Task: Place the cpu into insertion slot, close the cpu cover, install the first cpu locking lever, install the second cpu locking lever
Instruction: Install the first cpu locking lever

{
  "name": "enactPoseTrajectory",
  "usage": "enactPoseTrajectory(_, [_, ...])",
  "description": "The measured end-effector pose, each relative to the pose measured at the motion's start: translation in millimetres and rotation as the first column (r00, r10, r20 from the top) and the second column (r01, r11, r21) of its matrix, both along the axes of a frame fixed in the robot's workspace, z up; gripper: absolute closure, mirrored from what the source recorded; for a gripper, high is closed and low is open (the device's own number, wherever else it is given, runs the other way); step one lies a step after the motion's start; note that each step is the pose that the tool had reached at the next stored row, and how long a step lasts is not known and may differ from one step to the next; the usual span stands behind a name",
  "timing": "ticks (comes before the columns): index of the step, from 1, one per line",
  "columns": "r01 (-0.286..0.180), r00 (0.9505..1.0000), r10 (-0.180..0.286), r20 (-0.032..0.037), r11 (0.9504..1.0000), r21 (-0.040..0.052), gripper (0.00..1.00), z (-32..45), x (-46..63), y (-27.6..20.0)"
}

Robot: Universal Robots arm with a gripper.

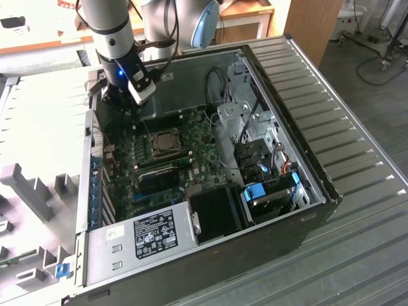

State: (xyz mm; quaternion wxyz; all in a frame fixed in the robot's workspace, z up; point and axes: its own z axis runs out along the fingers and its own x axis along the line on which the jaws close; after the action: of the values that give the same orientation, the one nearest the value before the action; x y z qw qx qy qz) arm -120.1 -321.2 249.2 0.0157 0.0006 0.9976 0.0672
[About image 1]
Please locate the wooden desk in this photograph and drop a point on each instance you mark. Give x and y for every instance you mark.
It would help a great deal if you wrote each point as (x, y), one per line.
(32, 39)

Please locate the CPU socket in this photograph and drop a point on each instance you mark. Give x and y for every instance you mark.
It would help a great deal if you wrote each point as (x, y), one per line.
(169, 157)

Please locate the black graphics card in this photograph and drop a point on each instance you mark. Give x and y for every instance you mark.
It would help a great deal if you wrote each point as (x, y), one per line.
(159, 183)

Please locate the red snack packet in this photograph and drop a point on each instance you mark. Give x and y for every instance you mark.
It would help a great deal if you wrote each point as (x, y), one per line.
(67, 4)

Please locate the small wooden table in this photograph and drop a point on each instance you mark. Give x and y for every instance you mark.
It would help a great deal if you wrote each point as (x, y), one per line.
(245, 9)

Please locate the silver drive cage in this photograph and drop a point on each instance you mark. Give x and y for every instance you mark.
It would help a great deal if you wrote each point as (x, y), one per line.
(232, 110)

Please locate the hard disk in blue carrier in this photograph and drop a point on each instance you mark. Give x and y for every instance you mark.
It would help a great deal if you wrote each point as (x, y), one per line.
(253, 192)

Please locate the green RAM stick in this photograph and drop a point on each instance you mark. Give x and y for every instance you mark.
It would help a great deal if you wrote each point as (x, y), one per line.
(180, 162)
(16, 260)

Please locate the black disk bay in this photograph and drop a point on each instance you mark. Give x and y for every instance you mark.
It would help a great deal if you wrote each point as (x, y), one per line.
(252, 153)

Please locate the white label printer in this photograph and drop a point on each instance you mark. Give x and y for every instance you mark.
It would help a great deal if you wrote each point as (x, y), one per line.
(12, 24)

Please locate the white wheeled equipment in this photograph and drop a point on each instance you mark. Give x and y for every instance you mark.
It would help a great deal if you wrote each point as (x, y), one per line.
(345, 19)

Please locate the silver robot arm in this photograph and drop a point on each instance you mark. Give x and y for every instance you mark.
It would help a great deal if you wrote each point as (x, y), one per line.
(108, 32)

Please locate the black open PC case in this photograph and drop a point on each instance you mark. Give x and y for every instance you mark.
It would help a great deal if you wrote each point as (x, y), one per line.
(255, 248)

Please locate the blue slot latch strip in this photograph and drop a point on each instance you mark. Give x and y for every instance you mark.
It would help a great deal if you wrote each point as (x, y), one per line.
(94, 185)

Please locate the black foam block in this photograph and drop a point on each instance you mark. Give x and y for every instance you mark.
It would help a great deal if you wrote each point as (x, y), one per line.
(83, 57)

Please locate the small brown cardboard box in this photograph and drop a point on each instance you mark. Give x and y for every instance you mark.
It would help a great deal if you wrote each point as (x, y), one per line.
(76, 21)

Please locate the green motherboard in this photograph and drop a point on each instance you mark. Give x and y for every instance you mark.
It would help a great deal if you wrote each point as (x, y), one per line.
(204, 159)

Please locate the black wheeled stand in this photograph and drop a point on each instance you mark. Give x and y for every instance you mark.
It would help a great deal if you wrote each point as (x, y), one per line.
(385, 63)

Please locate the wooden cabinet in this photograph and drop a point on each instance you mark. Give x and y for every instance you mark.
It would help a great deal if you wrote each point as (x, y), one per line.
(309, 28)

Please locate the silver power supply unit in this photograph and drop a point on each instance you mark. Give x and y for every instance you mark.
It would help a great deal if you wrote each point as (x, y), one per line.
(105, 255)

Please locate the grey parts rack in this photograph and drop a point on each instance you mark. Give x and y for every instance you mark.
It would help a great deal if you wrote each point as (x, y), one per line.
(32, 191)

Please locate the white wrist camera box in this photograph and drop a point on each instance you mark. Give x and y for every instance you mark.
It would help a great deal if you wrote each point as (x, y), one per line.
(143, 92)

